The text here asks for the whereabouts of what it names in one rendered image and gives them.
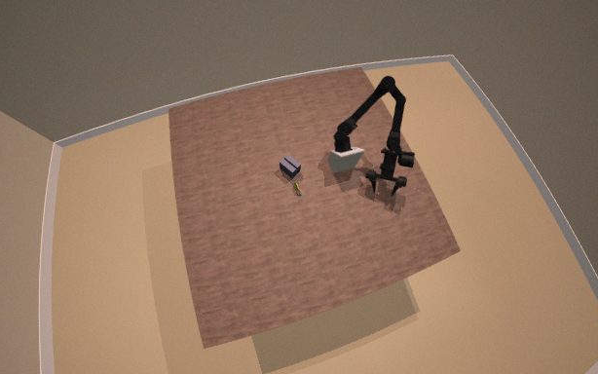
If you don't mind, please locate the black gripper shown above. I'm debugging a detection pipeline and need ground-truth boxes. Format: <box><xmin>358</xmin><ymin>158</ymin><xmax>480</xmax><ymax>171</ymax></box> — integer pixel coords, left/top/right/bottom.
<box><xmin>366</xmin><ymin>163</ymin><xmax>407</xmax><ymax>197</ymax></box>

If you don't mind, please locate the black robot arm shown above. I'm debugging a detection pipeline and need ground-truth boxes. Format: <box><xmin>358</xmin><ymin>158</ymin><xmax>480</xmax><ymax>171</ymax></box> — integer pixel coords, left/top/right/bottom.
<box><xmin>333</xmin><ymin>76</ymin><xmax>415</xmax><ymax>168</ymax></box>

